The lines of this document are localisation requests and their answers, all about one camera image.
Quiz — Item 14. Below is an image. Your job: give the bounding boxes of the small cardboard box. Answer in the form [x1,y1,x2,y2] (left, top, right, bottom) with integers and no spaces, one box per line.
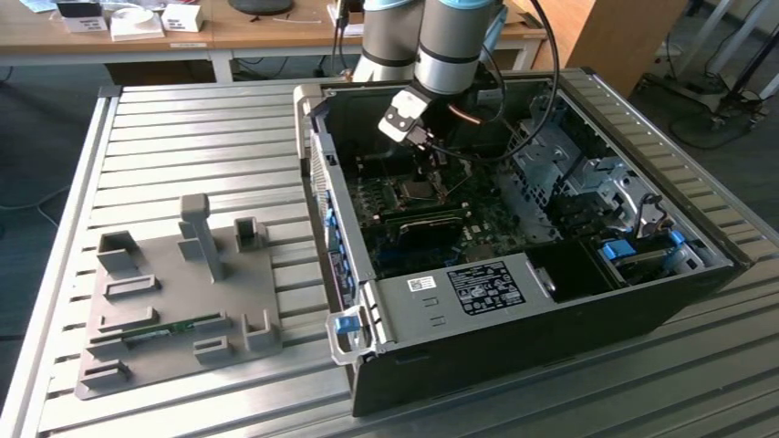
[326,1,368,38]

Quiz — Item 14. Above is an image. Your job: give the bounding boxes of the green RAM stick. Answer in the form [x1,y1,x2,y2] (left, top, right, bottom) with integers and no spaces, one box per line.
[120,318,200,343]

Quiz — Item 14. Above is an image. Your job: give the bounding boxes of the open black PC case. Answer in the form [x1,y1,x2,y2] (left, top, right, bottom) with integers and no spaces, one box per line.
[290,66,765,419]

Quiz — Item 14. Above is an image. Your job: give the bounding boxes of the white box black print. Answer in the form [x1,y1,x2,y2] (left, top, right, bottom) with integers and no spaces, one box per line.
[62,16,109,34]

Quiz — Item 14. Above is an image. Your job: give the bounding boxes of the black RAM slot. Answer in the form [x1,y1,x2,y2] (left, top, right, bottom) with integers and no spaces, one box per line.
[377,203,475,225]

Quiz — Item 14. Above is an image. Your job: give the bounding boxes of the wooden cabinet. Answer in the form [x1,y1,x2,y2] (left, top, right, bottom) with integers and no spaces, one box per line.
[508,0,692,99]

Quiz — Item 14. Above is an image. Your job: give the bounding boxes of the black printed PSU label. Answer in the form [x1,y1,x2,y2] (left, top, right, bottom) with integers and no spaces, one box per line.
[445,259,525,317]

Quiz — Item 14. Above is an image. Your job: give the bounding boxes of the black round object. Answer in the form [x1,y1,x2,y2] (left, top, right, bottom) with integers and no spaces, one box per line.
[228,0,297,15]

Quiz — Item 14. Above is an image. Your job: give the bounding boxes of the CPU socket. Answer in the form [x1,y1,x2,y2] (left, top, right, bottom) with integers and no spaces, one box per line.
[393,177,440,205]

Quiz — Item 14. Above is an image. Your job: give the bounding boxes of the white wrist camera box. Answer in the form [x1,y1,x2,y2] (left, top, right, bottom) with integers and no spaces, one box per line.
[376,86,437,145]

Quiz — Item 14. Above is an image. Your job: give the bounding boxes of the white round-topped box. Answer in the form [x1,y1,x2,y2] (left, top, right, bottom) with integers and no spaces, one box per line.
[108,7,166,43]

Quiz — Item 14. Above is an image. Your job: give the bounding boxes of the black equipment stand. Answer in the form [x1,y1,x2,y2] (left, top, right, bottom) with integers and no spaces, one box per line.
[708,45,772,133]

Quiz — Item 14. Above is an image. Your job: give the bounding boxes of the thin wire locking lever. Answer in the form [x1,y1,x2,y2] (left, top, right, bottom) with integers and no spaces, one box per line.
[441,172,471,202]

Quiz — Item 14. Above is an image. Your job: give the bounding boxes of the black robot camera cable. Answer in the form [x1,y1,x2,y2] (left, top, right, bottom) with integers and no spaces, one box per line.
[435,0,561,163]

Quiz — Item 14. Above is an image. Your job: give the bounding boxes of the blue case latch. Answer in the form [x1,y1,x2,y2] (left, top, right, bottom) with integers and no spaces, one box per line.
[332,314,360,339]

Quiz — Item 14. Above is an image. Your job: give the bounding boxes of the blue disk carrier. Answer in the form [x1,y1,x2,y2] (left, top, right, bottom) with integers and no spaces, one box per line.
[599,241,639,265]

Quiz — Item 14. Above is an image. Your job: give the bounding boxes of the silver metal drive cage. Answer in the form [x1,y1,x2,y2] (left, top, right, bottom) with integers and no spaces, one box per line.
[493,89,637,245]

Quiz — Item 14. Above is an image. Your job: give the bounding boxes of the grey plastic parts rack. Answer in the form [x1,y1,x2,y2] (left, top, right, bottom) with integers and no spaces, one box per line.
[72,193,286,402]

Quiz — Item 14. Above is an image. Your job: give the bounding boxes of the black wire bundle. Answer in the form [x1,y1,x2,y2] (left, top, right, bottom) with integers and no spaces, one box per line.
[632,193,676,238]

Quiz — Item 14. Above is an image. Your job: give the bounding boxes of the black cable orange plug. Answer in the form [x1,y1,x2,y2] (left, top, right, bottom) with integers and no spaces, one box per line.
[330,0,361,83]

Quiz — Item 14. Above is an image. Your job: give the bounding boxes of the green motherboard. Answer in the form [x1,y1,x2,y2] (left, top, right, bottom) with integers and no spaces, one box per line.
[344,148,528,280]

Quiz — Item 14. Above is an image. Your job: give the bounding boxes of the long wooden desk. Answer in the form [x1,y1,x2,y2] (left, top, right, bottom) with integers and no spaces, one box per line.
[0,0,552,86]

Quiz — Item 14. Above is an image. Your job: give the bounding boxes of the grey power supply unit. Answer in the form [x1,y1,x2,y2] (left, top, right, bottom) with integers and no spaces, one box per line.
[362,253,540,350]

